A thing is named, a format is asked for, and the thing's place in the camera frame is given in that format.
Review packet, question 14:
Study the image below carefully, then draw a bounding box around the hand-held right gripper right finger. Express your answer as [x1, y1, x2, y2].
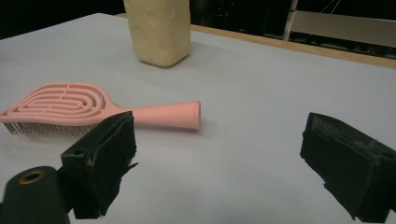
[299, 112, 396, 224]

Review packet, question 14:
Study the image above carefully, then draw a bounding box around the pink hairbrush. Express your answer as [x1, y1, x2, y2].
[0, 81, 202, 139]

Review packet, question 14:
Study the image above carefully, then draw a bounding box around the cream container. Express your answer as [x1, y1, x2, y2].
[122, 0, 192, 68]

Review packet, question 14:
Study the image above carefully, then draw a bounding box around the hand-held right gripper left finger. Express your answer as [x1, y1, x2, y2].
[57, 110, 139, 219]

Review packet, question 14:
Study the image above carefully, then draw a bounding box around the white metal stand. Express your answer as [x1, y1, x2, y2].
[282, 0, 396, 49]

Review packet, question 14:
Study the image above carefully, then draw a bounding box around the pale blue table mat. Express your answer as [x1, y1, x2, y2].
[0, 12, 396, 224]

